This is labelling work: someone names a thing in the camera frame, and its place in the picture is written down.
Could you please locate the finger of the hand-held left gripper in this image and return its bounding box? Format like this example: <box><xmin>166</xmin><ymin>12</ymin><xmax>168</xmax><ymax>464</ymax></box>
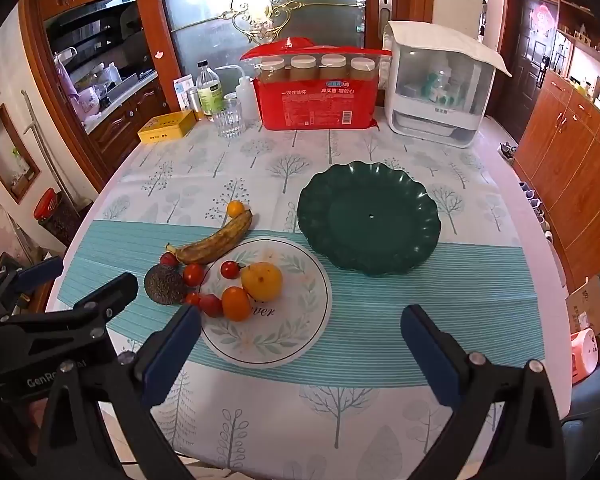
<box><xmin>0</xmin><ymin>256</ymin><xmax>64</xmax><ymax>323</ymax></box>
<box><xmin>0</xmin><ymin>273</ymin><xmax>139</xmax><ymax>335</ymax></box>

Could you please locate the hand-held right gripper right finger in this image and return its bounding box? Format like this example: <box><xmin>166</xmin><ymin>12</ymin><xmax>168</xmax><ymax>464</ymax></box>
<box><xmin>400</xmin><ymin>304</ymin><xmax>566</xmax><ymax>480</ymax></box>

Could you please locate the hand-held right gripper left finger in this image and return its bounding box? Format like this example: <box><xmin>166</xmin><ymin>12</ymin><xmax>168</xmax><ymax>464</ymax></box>
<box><xmin>32</xmin><ymin>304</ymin><xmax>203</xmax><ymax>480</ymax></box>

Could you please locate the dark green avocado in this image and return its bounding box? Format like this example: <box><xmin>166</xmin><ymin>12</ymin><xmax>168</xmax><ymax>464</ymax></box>
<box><xmin>144</xmin><ymin>262</ymin><xmax>188</xmax><ymax>306</ymax></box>

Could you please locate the orange mandarin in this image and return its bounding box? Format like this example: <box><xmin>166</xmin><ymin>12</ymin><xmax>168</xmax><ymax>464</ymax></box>
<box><xmin>222</xmin><ymin>286</ymin><xmax>252</xmax><ymax>322</ymax></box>

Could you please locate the large yellow citrus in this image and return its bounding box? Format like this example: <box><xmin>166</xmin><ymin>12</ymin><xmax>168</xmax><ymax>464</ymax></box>
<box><xmin>240</xmin><ymin>262</ymin><xmax>284</xmax><ymax>302</ymax></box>

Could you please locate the white floral ceramic plate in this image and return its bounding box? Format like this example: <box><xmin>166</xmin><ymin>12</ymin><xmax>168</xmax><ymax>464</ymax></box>
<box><xmin>198</xmin><ymin>236</ymin><xmax>329</xmax><ymax>369</ymax></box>

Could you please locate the green scalloped plastic plate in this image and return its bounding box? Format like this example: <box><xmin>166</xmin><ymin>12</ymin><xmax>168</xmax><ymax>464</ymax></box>
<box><xmin>297</xmin><ymin>161</ymin><xmax>442</xmax><ymax>277</ymax></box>

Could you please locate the red waste bin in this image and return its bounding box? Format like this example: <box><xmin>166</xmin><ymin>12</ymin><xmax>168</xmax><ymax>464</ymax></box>
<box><xmin>33</xmin><ymin>187</ymin><xmax>81</xmax><ymax>246</ymax></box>

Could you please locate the spotted ripe banana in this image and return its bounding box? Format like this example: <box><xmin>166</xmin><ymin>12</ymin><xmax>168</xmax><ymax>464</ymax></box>
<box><xmin>165</xmin><ymin>209</ymin><xmax>254</xmax><ymax>266</ymax></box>

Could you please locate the pink small appliance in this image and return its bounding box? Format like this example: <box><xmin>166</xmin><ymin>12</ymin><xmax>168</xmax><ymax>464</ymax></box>
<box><xmin>569</xmin><ymin>329</ymin><xmax>600</xmax><ymax>386</ymax></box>

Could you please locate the cardboard box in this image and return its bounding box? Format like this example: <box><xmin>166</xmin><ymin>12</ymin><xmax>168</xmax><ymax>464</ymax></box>
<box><xmin>565</xmin><ymin>275</ymin><xmax>600</xmax><ymax>336</ymax></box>

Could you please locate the yellow tin box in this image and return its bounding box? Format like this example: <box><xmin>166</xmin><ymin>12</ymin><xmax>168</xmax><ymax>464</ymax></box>
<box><xmin>138</xmin><ymin>111</ymin><xmax>197</xmax><ymax>144</ymax></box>

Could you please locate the tree print tablecloth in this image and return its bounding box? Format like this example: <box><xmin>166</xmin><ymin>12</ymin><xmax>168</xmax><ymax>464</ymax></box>
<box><xmin>45</xmin><ymin>110</ymin><xmax>571</xmax><ymax>480</ymax></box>

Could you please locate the small metal can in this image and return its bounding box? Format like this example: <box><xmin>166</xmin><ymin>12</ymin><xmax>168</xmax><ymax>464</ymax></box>
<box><xmin>186</xmin><ymin>87</ymin><xmax>204</xmax><ymax>121</ymax></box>

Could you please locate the clear ribbed drinking glass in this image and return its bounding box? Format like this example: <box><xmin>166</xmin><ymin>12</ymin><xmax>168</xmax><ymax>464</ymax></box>
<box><xmin>213</xmin><ymin>95</ymin><xmax>244</xmax><ymax>138</ymax></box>

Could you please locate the white paper packet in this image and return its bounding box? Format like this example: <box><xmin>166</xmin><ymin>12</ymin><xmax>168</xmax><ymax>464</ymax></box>
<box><xmin>173</xmin><ymin>76</ymin><xmax>198</xmax><ymax>111</ymax></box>

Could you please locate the clear bottle with green label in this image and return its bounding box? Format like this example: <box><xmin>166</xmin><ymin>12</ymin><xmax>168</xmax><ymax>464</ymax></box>
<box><xmin>196</xmin><ymin>60</ymin><xmax>226</xmax><ymax>117</ymax></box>

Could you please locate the white squeeze wash bottle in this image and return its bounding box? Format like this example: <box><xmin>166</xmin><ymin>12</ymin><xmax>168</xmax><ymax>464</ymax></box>
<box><xmin>215</xmin><ymin>65</ymin><xmax>258</xmax><ymax>121</ymax></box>

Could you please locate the wooden storage cabinet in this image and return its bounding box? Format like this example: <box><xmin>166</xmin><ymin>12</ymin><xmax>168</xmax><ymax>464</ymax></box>
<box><xmin>512</xmin><ymin>67</ymin><xmax>600</xmax><ymax>286</ymax></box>

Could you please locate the black range hood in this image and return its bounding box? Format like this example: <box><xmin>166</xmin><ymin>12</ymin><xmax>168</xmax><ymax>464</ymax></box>
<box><xmin>44</xmin><ymin>0</ymin><xmax>141</xmax><ymax>56</ymax></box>

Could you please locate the white bottle sterilizer cabinet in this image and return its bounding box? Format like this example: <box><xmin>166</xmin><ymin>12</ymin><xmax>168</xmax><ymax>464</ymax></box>
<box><xmin>382</xmin><ymin>21</ymin><xmax>512</xmax><ymax>148</ymax></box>

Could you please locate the red paper cup package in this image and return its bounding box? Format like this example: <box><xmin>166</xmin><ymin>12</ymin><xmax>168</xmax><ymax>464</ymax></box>
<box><xmin>252</xmin><ymin>72</ymin><xmax>381</xmax><ymax>131</ymax></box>

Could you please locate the frosted glass door gold ornament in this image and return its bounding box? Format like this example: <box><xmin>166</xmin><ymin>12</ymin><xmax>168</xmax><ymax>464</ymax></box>
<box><xmin>155</xmin><ymin>0</ymin><xmax>367</xmax><ymax>126</ymax></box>

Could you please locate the clear box with red lid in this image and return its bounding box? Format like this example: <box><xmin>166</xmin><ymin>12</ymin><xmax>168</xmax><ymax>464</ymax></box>
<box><xmin>240</xmin><ymin>36</ymin><xmax>392</xmax><ymax>83</ymax></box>

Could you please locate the dark entrance door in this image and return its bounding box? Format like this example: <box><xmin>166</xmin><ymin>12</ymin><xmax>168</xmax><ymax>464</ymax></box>
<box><xmin>500</xmin><ymin>0</ymin><xmax>561</xmax><ymax>141</ymax></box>

